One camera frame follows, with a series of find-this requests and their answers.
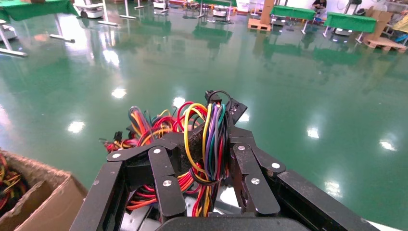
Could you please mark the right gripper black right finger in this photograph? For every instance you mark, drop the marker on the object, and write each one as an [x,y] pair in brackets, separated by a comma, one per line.
[251,178]

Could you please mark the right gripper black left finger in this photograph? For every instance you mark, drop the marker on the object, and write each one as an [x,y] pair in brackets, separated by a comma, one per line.
[165,185]

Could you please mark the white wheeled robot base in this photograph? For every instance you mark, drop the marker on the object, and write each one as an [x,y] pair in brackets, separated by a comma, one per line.
[89,9]
[220,11]

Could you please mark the brown cardboard divider box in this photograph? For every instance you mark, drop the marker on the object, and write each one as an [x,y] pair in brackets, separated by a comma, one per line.
[54,204]

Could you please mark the wooden pallet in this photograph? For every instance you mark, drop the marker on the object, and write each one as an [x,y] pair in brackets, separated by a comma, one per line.
[384,44]
[259,25]

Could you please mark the tall brown cardboard box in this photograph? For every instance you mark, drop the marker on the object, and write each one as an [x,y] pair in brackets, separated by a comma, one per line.
[267,11]

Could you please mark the white table leg stand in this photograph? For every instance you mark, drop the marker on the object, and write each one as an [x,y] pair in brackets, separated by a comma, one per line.
[127,12]
[106,17]

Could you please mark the person in dark shirt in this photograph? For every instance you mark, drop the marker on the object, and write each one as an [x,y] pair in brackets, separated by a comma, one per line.
[319,4]

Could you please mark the leaning brown cardboard sheet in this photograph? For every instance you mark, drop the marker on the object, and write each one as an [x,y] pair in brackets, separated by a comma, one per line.
[381,24]

